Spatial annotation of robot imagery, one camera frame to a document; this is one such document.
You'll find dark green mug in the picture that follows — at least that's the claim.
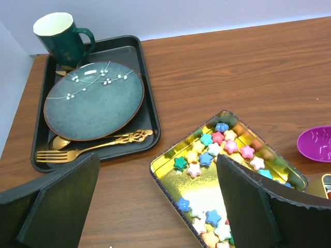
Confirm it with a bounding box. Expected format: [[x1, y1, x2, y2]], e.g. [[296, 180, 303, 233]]
[[33, 12, 96, 70]]

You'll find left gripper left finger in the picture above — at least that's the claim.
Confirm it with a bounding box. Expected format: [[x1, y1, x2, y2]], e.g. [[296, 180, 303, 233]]
[[1, 153, 100, 247]]

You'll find magenta plastic scoop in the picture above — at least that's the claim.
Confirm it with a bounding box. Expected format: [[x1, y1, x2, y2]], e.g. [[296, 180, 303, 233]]
[[296, 126, 330, 163]]

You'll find gold fork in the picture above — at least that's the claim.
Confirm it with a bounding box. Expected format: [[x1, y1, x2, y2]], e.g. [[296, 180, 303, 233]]
[[36, 130, 153, 163]]

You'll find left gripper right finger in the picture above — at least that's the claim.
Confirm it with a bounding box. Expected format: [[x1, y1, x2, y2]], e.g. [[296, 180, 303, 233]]
[[216, 154, 330, 247]]

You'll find black serving tray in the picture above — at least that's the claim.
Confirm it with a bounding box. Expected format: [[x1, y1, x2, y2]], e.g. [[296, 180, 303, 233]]
[[31, 35, 161, 173]]

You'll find gold tin of lollipops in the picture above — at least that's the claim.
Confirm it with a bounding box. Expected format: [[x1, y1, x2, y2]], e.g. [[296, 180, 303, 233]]
[[306, 173, 330, 199]]

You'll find teal ceramic plate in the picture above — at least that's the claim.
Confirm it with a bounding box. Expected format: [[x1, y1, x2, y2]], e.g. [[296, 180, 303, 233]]
[[43, 61, 145, 141]]

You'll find gold tin of star candies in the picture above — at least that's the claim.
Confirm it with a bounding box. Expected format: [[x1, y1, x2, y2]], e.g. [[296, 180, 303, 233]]
[[150, 110, 308, 247]]

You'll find gold spoon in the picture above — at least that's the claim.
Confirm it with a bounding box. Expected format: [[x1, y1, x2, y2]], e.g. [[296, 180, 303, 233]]
[[48, 132, 142, 150]]

